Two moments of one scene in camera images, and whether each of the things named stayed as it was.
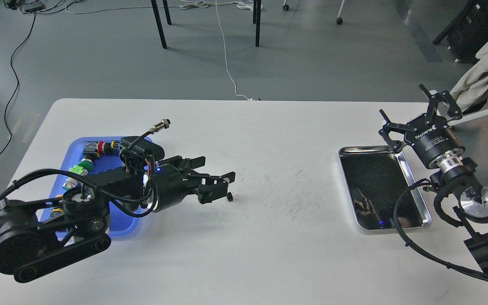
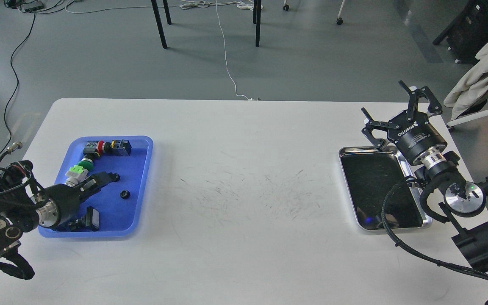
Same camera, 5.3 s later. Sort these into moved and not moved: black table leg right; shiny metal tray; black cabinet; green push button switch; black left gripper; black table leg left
Moved: black left gripper
Not moved: black cabinet; black table leg right; black table leg left; green push button switch; shiny metal tray
